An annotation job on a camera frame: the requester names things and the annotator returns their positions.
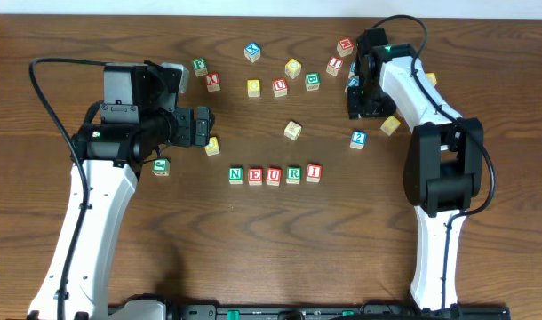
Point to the blue X block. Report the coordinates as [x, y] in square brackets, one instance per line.
[252, 52]

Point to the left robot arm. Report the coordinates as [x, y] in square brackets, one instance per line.
[104, 177]

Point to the yellow block upper centre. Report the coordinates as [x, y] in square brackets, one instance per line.
[293, 68]

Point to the blue 2 block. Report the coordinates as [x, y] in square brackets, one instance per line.
[358, 139]

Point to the green J block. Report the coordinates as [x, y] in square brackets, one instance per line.
[161, 167]

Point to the red i block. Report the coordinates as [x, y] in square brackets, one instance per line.
[334, 65]
[314, 173]

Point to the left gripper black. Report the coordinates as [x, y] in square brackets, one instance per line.
[200, 129]

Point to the red u block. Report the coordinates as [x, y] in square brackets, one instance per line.
[273, 176]
[280, 87]

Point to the green N block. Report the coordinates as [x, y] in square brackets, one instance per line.
[235, 175]

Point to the yellow block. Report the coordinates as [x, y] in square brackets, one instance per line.
[212, 148]
[390, 125]
[253, 88]
[432, 78]
[293, 68]

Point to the yellow block lower left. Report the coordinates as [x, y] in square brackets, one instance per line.
[212, 148]

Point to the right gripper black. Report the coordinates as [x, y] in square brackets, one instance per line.
[360, 107]

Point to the yellow block far right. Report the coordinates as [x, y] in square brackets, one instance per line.
[432, 78]

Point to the yellow block lower right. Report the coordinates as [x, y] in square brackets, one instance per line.
[390, 125]

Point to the red E block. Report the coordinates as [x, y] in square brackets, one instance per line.
[255, 176]

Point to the blue T block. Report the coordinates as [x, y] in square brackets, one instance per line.
[352, 82]

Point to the green F block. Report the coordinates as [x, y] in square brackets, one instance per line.
[200, 67]

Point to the white K block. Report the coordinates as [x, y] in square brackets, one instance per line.
[292, 130]

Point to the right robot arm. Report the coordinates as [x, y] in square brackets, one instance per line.
[443, 167]

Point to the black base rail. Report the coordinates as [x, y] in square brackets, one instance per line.
[306, 312]

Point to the green R block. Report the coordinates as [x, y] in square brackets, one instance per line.
[293, 175]

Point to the yellow block centre left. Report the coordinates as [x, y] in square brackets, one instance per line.
[253, 88]

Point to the green B block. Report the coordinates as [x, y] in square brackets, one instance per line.
[312, 81]

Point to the red H block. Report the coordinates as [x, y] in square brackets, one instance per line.
[345, 47]

